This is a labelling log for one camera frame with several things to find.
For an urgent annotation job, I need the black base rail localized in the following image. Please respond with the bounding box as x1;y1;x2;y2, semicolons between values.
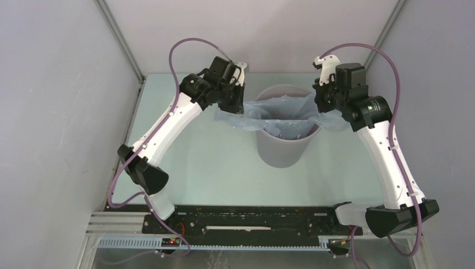
99;205;352;254

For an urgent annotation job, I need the left aluminium corner profile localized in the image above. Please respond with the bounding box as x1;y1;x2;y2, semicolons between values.
94;0;145;84

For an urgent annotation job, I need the aluminium corner profile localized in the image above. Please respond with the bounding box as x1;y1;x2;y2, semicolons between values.
94;0;145;84
364;0;408;71

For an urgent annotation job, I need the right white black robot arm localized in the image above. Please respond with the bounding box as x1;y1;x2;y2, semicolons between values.
313;59;440;238

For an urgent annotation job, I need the light blue plastic trash bag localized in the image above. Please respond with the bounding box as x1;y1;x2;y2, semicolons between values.
215;93;350;140

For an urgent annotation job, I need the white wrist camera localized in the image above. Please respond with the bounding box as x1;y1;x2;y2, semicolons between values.
313;54;341;86
231;62;249;86

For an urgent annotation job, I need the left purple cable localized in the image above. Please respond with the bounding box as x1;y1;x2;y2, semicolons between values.
106;37;232;266

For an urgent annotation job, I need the small electronics board with leds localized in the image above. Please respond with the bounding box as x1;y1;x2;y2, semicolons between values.
160;238;181;248

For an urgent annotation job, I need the right aluminium corner profile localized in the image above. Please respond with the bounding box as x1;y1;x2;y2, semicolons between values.
364;0;408;71

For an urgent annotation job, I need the grey round trash bin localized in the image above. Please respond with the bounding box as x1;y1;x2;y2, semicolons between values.
256;84;320;168

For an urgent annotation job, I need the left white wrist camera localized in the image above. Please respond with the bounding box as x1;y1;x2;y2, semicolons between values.
231;62;249;86

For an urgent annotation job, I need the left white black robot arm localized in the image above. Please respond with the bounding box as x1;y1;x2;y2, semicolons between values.
118;57;248;233

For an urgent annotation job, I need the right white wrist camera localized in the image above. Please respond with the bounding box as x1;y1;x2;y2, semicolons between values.
313;54;341;86

